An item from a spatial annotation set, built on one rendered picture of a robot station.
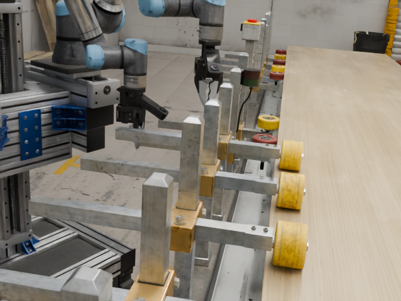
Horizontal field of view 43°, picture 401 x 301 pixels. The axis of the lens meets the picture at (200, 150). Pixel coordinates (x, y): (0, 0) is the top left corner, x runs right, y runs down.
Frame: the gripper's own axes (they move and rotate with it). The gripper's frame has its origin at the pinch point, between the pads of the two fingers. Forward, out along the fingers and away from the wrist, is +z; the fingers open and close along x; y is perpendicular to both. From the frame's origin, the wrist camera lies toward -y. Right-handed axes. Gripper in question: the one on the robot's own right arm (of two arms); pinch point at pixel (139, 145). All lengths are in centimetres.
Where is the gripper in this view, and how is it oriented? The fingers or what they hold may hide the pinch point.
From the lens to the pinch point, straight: 172.8
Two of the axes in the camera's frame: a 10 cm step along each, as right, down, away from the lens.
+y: -9.8, -1.2, 1.4
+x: -1.7, 3.1, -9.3
